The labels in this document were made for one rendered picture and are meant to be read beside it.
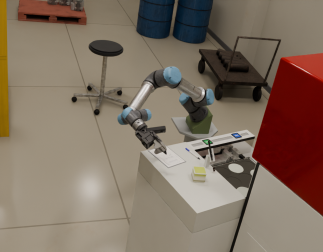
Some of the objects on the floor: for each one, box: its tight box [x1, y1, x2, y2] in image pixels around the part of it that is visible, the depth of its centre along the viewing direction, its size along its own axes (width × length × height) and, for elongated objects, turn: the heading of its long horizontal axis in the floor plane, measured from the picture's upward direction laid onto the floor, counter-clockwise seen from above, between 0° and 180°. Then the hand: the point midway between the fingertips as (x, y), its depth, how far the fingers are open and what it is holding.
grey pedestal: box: [171, 117, 218, 143], centre depth 388 cm, size 51×44×82 cm
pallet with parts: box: [18, 0, 87, 25], centre depth 778 cm, size 112×78×33 cm
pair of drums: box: [137, 0, 214, 44], centre depth 770 cm, size 76×119×88 cm, turn 92°
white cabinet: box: [126, 171, 240, 252], centre depth 323 cm, size 64×96×82 cm, turn 107°
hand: (166, 150), depth 262 cm, fingers open, 4 cm apart
